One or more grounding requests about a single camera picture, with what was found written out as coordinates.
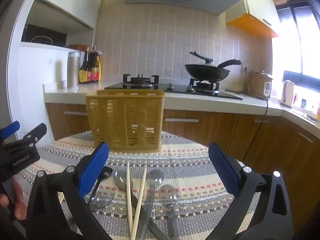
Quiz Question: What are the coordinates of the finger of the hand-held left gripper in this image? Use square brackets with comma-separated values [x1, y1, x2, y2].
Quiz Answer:
[0, 121, 20, 139]
[21, 123, 47, 143]

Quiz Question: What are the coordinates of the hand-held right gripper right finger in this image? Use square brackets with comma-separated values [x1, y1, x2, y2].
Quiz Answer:
[204, 142, 293, 240]

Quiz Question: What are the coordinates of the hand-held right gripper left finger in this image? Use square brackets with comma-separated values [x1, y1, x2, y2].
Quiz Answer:
[25, 142, 113, 240]

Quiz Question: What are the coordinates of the black spoon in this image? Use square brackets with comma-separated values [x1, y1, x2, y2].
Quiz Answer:
[86, 166, 113, 205]

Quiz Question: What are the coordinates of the clear spoon with dark handle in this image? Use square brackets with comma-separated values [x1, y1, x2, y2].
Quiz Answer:
[114, 170, 168, 240]

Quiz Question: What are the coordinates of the beige chopstick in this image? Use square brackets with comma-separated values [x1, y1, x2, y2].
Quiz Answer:
[126, 162, 134, 240]
[130, 167, 148, 240]

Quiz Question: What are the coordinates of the yellow plastic utensil basket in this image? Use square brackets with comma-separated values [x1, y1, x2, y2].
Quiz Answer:
[86, 89, 165, 153]

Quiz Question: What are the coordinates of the metal spoon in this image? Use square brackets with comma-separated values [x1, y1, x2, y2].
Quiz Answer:
[136, 169, 165, 240]

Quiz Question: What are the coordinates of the person's left hand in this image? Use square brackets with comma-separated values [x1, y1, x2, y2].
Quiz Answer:
[0, 179, 27, 221]

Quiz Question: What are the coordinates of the striped woven table mat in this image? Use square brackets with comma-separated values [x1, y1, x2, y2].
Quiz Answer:
[19, 130, 260, 240]

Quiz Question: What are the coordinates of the white kitchen countertop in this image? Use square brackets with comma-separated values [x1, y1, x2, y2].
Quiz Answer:
[42, 81, 320, 133]

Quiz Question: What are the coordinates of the steel canister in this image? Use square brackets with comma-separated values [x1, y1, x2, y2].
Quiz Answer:
[67, 52, 81, 88]

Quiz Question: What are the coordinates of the beige rice cooker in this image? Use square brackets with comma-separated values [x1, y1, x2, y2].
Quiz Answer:
[247, 70, 274, 100]

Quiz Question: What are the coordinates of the black gas stove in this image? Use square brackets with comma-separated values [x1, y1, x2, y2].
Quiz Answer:
[104, 74, 243, 100]

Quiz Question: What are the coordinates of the black box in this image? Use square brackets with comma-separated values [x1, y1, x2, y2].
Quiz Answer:
[21, 24, 67, 47]

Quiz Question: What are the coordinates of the black wok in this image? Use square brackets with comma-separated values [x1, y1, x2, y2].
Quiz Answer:
[184, 59, 242, 83]

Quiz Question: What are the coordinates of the white electric kettle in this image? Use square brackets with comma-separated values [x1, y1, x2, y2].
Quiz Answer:
[280, 80, 295, 108]

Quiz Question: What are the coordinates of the black spatula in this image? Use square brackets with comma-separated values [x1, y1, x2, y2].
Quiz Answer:
[189, 51, 213, 64]

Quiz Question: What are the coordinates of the window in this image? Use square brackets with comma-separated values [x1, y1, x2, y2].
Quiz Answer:
[275, 0, 320, 80]

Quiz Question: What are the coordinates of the black power cord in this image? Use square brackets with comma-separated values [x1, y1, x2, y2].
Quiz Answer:
[225, 89, 269, 160]

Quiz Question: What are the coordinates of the orange wall cabinet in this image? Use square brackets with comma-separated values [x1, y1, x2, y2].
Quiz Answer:
[226, 0, 280, 39]

